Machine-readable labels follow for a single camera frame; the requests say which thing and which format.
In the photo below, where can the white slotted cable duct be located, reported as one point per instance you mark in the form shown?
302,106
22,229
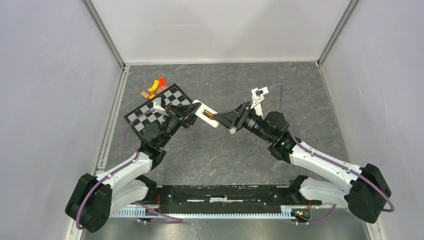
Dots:
139,212

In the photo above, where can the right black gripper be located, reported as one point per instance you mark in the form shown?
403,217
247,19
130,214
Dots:
234,117

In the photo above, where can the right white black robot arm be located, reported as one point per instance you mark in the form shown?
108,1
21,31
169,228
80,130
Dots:
361,189

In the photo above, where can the brown toy block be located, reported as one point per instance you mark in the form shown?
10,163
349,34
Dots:
145,95

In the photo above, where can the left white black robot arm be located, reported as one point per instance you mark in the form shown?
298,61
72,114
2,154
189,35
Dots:
95,197

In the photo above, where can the white remote control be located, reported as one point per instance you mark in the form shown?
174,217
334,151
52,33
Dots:
199,113
260,109

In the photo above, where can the red toy block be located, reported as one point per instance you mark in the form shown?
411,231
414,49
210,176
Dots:
162,82

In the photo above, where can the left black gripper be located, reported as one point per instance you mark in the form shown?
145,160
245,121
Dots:
184,114

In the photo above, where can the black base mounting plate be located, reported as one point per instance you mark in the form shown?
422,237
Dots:
224,199

